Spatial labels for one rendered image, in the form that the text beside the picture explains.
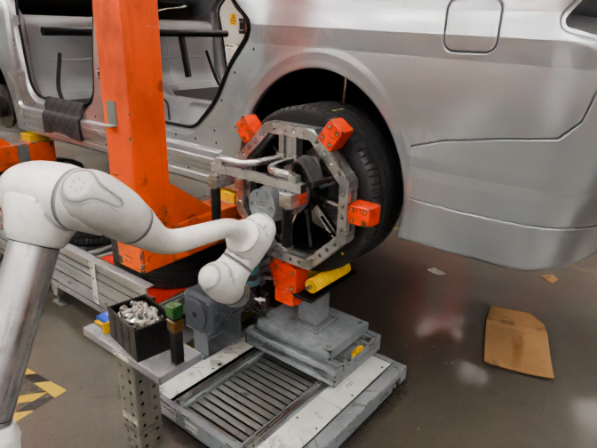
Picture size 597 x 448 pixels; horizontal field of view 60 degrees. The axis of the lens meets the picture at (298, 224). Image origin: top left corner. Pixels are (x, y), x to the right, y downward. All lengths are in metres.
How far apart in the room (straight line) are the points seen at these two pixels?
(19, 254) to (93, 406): 1.26
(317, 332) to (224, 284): 0.86
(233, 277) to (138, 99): 0.79
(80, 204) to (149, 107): 1.01
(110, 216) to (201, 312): 1.18
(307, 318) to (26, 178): 1.45
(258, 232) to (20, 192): 0.64
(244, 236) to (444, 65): 0.82
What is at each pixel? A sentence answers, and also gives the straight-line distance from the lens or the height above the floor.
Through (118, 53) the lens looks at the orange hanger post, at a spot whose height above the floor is 1.35.
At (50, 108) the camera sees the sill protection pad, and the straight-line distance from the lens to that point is 3.67.
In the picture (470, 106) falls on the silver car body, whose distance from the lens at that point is 1.71.
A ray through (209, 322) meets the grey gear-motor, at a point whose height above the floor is 0.31.
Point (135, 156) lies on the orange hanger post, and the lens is 2.00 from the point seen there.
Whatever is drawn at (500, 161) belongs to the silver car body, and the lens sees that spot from 1.70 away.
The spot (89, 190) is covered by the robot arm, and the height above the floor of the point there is 1.15.
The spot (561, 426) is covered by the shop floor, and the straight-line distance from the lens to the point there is 2.44.
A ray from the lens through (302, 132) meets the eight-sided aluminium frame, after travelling 1.86.
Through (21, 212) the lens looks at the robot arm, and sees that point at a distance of 1.18.
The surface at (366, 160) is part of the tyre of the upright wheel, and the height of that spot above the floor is 1.02.
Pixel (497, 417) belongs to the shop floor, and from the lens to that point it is 2.37.
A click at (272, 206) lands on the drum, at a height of 0.86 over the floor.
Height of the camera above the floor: 1.45
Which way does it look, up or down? 21 degrees down
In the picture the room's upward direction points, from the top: 2 degrees clockwise
